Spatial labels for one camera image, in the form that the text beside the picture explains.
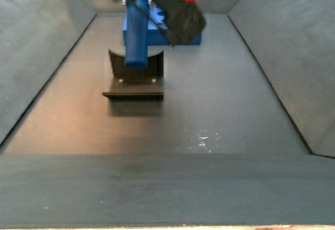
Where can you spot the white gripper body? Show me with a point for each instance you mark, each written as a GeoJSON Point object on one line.
{"type": "Point", "coordinates": [185, 20]}

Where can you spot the blue cylinder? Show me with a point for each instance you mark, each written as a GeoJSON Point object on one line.
{"type": "Point", "coordinates": [135, 35]}

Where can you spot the blue peg hole block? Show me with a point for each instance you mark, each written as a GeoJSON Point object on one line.
{"type": "Point", "coordinates": [157, 27]}

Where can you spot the black curved cradle stand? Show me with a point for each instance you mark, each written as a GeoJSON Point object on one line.
{"type": "Point", "coordinates": [137, 83]}

